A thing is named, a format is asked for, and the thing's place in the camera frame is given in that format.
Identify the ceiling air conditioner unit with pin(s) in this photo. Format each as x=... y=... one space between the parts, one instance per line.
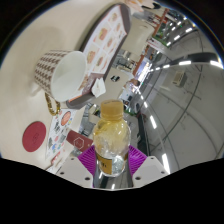
x=178 y=78

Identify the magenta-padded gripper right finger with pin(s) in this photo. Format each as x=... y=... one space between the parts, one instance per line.
x=137 y=160

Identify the printed paper tray liner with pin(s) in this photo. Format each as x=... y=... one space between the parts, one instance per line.
x=100 y=50

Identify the colourful sticker sheet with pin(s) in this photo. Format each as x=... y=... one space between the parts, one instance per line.
x=60 y=130

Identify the group of ceiling lights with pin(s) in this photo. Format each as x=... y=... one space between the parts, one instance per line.
x=185 y=62

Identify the flat round red coaster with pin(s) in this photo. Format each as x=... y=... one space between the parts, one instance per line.
x=34 y=136

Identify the brown patterned white mug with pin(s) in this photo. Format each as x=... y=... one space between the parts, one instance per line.
x=50 y=71

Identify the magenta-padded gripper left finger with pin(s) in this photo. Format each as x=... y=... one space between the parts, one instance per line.
x=87 y=160

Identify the white paper napkin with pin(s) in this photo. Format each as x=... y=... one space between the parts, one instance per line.
x=99 y=87

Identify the clear bottle of amber drink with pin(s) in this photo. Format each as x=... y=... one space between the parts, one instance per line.
x=111 y=133

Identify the beige chair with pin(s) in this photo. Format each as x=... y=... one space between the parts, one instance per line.
x=123 y=75
x=138 y=33

